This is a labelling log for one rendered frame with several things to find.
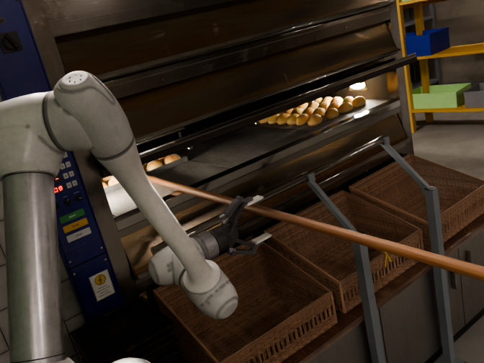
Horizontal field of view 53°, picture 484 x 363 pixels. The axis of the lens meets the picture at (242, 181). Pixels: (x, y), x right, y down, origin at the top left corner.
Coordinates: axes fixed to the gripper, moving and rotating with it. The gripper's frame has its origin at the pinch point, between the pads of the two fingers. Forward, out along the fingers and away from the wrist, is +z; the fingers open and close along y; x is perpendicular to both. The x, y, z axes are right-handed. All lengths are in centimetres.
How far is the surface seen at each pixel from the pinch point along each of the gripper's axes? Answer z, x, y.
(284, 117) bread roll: 98, -98, -3
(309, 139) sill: 77, -56, 1
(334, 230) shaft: 2.1, 30.1, -0.9
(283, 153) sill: 59, -56, 3
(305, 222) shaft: 2.1, 18.5, -0.9
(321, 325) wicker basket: 20, -6, 57
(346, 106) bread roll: 123, -71, -3
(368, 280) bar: 40, 4, 44
